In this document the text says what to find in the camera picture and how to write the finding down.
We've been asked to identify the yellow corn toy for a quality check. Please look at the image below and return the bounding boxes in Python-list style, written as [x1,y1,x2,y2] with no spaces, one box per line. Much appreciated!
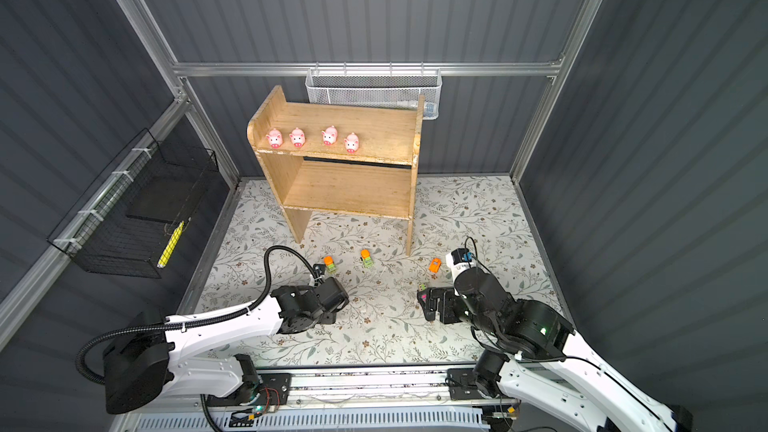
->
[157,221,185,269]

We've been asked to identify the wooden two-tier shelf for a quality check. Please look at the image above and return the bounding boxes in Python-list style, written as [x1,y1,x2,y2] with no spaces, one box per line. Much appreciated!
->
[247,86,424,252]

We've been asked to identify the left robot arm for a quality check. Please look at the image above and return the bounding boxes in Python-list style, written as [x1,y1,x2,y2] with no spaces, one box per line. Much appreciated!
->
[75,246,349,415]

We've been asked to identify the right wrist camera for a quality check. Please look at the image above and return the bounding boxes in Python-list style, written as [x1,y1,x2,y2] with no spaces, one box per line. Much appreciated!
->
[446,247,474,281]

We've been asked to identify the orange toy car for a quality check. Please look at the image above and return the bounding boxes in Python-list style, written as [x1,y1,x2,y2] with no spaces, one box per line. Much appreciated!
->
[428,258,442,274]

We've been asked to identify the white wire mesh basket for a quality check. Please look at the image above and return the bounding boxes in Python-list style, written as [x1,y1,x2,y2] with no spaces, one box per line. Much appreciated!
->
[305,71,443,120]

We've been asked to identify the white vented cover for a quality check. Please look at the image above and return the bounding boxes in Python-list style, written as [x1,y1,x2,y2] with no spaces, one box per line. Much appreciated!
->
[134,406,490,432]

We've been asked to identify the orange green mixer truck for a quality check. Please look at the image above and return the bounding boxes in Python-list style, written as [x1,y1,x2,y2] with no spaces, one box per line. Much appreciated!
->
[360,249,374,268]
[323,255,337,274]

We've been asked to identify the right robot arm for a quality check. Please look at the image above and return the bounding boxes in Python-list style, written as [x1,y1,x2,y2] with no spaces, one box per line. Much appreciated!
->
[416,262,693,431]

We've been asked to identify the black wire basket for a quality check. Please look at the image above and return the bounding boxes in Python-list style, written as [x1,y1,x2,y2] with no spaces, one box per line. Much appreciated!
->
[48,133,219,279]

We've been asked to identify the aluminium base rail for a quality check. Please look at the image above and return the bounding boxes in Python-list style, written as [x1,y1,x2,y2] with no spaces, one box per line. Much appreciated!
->
[128,361,607,409]

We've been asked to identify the orange green mixer truck right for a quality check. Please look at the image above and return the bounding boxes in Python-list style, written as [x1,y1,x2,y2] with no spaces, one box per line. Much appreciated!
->
[360,249,374,268]

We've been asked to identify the pink pig toy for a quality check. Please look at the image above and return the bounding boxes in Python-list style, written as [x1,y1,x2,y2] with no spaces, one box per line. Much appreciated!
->
[266,128,284,149]
[289,128,306,148]
[322,126,338,146]
[344,133,360,153]

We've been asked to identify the pink green toy truck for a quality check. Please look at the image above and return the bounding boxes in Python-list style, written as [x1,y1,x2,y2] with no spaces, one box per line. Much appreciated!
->
[417,283,428,303]

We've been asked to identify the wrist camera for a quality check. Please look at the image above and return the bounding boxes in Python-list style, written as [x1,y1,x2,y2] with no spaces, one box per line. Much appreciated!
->
[312,263,327,281]
[446,247,474,281]

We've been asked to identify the orange green mixer truck left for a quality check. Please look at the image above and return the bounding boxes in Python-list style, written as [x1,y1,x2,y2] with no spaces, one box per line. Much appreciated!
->
[323,255,337,274]

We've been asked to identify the pink pig toy front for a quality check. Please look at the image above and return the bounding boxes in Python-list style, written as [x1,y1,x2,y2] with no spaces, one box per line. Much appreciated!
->
[322,126,338,146]

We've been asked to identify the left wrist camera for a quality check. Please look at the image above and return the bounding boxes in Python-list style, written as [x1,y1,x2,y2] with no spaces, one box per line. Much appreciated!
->
[312,263,327,281]

